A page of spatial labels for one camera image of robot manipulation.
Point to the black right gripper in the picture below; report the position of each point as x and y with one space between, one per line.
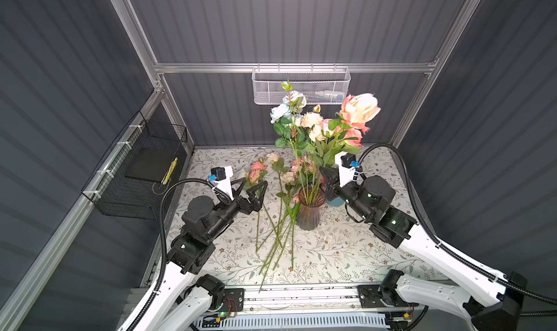
336 185

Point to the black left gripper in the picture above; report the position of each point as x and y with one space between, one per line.
239 198

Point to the pink bud spray stem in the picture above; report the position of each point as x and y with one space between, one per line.
256 175

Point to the small pink rose stem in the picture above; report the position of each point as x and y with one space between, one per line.
326 144

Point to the large pink rose stem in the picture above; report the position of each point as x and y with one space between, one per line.
354 114

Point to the white green rose spray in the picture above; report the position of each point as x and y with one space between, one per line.
286 121

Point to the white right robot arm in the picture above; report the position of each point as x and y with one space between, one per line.
486 297

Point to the teal ceramic vase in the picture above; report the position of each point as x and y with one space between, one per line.
336 203

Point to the pink ribbed glass vase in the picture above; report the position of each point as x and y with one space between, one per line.
309 214

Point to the small pink flower spray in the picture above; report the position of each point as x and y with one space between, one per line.
285 227

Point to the black book in basket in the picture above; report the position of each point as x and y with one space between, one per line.
150 165

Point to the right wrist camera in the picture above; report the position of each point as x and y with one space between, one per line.
349 168

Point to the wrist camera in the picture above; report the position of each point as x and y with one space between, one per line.
349 168
220 178

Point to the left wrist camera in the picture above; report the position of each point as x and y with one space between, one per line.
220 178

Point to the white wire mesh basket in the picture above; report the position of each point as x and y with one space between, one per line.
325 85

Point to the black wire basket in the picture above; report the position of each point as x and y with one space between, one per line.
115 195

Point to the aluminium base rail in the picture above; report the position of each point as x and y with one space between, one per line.
251 299

